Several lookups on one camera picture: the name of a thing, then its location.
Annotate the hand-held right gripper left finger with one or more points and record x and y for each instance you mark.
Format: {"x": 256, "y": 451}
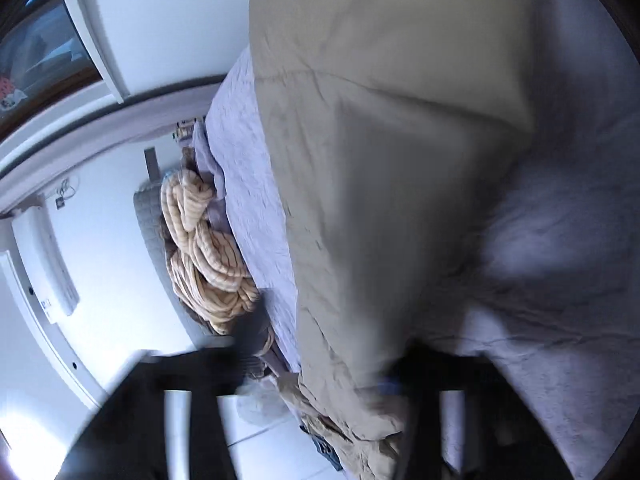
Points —
{"x": 210, "y": 366}

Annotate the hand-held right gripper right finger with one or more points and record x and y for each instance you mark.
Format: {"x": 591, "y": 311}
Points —
{"x": 401, "y": 380}

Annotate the beige puffer jacket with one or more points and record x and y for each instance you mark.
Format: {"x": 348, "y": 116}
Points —
{"x": 380, "y": 160}

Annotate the brown grey cloth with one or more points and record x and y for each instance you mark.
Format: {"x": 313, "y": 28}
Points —
{"x": 272, "y": 360}

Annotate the white round cushion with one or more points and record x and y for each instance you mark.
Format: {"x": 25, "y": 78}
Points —
{"x": 262, "y": 405}

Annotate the cream striped throw blanket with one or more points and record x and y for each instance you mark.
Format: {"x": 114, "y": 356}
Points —
{"x": 200, "y": 260}

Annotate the grey quilted headboard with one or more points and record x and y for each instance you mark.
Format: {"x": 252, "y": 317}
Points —
{"x": 147, "y": 220}

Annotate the lavender bed blanket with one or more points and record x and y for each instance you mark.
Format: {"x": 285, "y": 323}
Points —
{"x": 250, "y": 185}

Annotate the white air conditioner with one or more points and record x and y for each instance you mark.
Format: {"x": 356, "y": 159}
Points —
{"x": 45, "y": 270}

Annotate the lavender pillow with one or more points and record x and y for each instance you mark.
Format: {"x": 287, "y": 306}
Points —
{"x": 205, "y": 160}

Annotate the dark framed window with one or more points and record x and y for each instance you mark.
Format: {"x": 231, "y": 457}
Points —
{"x": 40, "y": 50}

